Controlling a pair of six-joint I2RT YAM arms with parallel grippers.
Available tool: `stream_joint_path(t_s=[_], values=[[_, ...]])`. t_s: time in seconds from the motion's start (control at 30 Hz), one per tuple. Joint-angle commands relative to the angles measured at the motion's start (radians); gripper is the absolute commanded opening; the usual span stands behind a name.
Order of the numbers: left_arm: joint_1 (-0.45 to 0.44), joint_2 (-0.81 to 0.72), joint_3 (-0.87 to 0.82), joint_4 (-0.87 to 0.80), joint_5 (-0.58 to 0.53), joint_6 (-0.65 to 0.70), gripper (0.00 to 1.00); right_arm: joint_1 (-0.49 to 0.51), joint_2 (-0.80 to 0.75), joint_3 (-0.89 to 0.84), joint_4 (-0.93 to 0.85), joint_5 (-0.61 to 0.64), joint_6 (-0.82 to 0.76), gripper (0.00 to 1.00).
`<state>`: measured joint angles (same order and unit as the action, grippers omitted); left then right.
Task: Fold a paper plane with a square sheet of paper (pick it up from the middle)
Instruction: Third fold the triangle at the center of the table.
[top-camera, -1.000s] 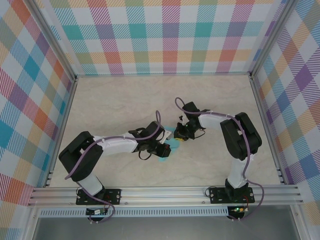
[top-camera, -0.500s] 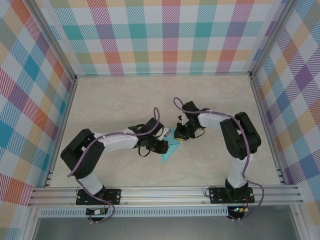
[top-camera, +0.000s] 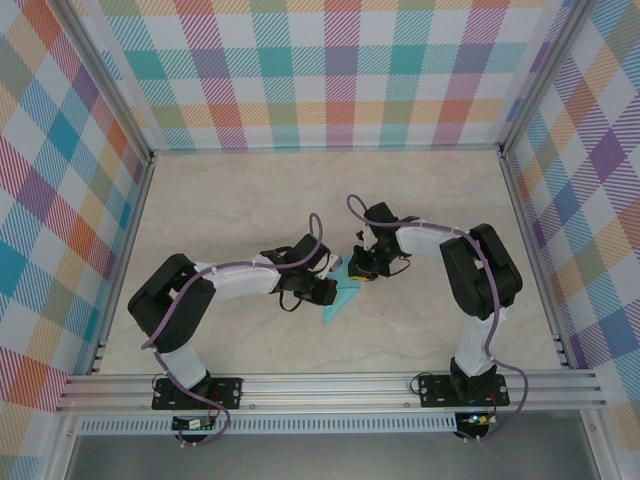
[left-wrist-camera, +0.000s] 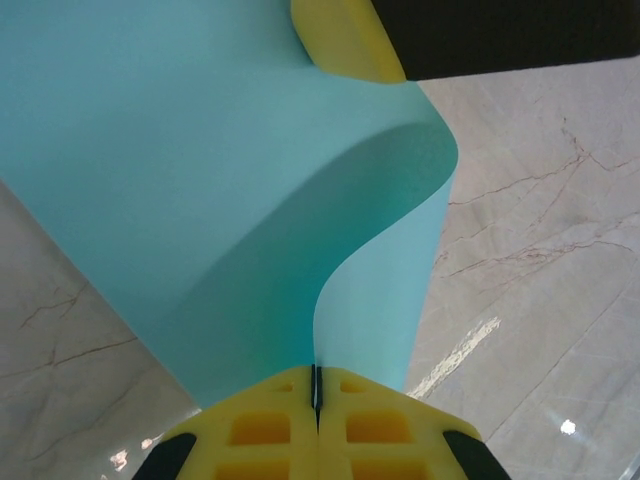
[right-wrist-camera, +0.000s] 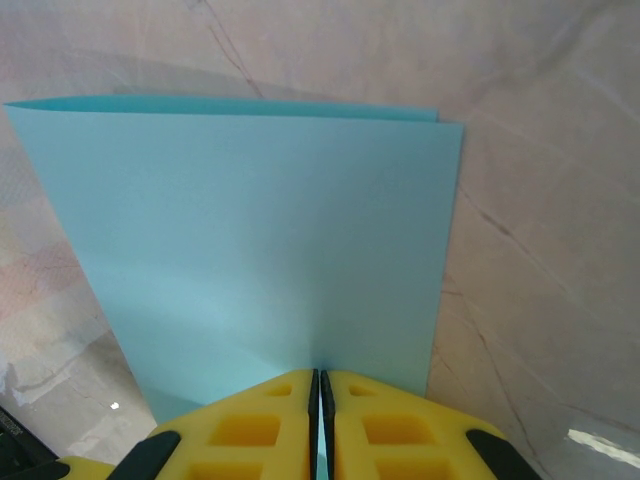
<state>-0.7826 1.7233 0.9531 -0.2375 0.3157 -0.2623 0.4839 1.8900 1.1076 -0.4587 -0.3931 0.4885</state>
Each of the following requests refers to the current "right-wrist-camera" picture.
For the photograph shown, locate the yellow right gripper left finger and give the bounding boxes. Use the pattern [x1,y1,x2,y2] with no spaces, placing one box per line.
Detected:
[112,367,322,480]

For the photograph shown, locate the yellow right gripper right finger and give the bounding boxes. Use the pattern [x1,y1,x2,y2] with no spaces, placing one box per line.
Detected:
[320,368,545,480]

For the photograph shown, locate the teal cloth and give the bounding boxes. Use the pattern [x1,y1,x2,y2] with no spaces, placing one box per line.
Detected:
[2,94,469,480]

